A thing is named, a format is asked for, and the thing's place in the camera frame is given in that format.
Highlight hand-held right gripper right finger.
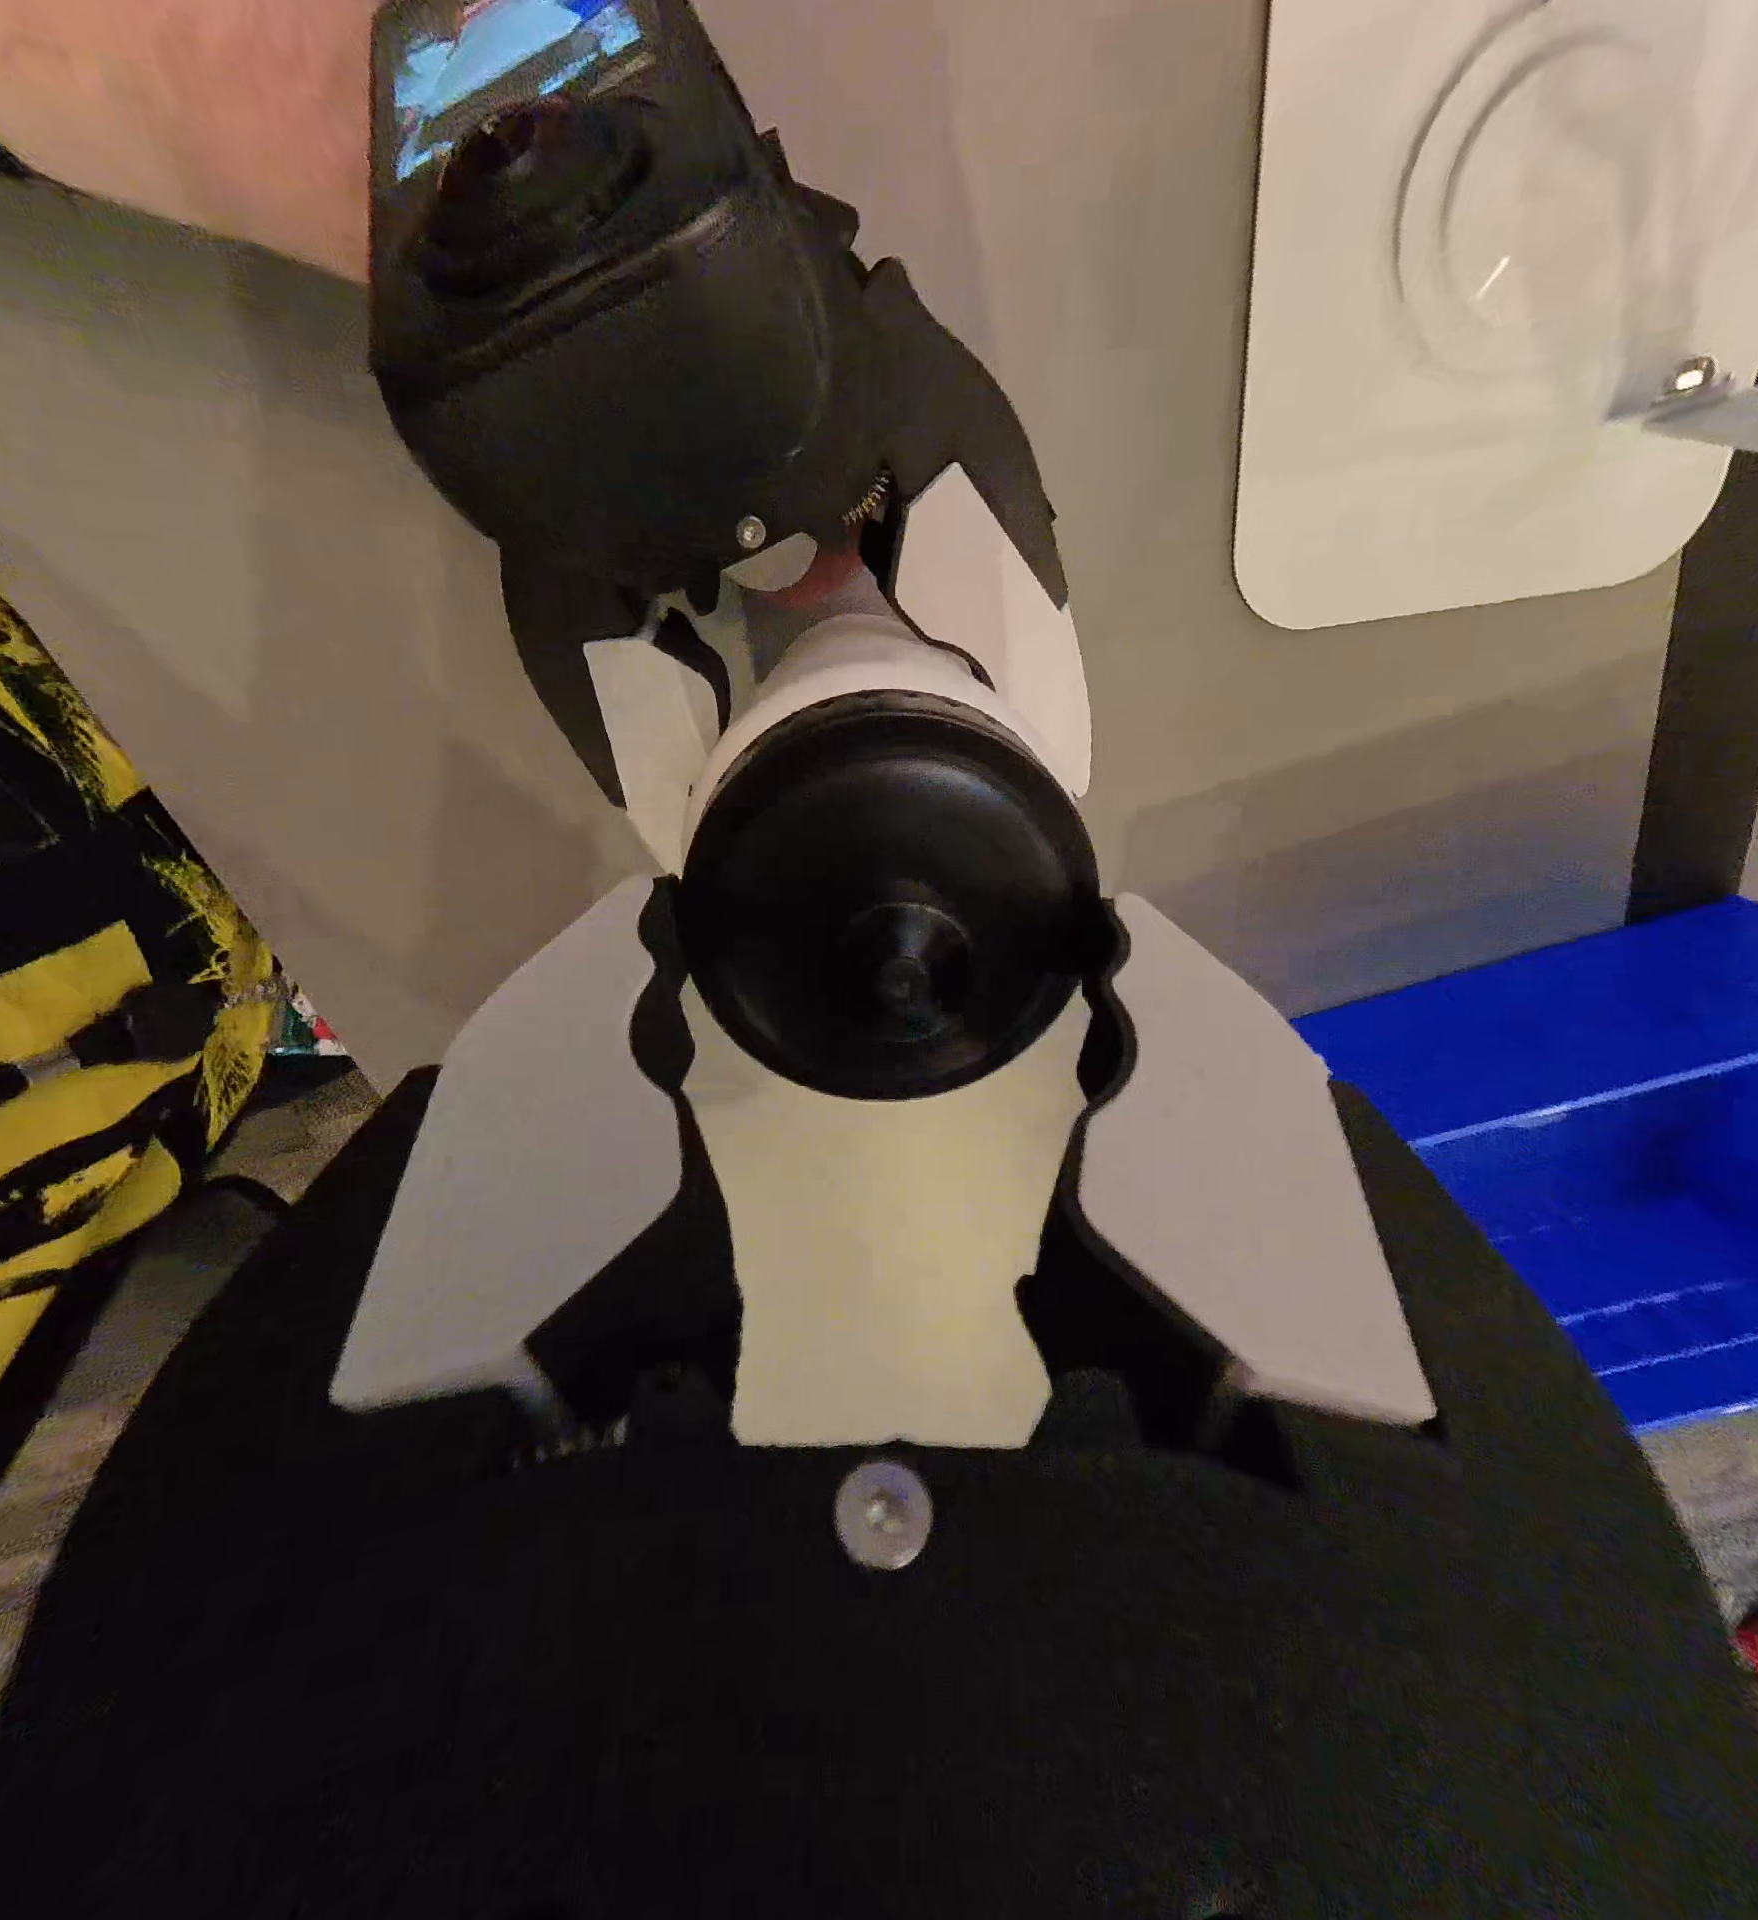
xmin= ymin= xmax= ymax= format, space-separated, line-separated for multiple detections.
xmin=1017 ymin=896 xmax=1441 ymax=1449

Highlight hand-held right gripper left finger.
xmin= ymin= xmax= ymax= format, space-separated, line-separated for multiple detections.
xmin=331 ymin=883 xmax=738 ymax=1430

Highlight person's left forearm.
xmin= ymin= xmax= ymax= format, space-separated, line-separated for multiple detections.
xmin=0 ymin=0 xmax=385 ymax=286

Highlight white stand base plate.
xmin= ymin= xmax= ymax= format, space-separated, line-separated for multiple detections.
xmin=1231 ymin=0 xmax=1758 ymax=635

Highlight black yellow printed shirt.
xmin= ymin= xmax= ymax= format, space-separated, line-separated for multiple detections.
xmin=0 ymin=480 xmax=296 ymax=1560

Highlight white bottle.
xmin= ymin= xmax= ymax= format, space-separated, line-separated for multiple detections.
xmin=693 ymin=600 xmax=1030 ymax=788

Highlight clear round stand foot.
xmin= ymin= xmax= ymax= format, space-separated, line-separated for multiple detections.
xmin=1394 ymin=0 xmax=1758 ymax=467

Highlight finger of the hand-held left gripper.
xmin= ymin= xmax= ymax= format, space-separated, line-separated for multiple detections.
xmin=885 ymin=459 xmax=1096 ymax=807
xmin=581 ymin=600 xmax=746 ymax=841

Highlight blue plastic bin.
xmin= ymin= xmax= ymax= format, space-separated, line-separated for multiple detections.
xmin=1295 ymin=896 xmax=1758 ymax=1435

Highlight black bottle lid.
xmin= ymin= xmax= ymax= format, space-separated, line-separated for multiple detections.
xmin=675 ymin=706 xmax=1106 ymax=1103

